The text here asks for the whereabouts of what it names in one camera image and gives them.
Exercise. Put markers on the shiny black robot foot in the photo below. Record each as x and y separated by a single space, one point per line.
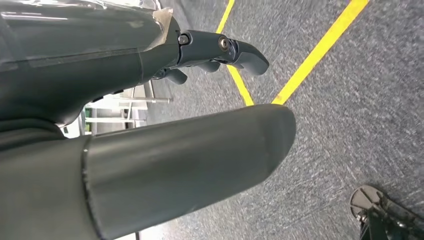
367 198

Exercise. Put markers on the yellow floor tape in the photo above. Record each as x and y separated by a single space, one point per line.
318 49

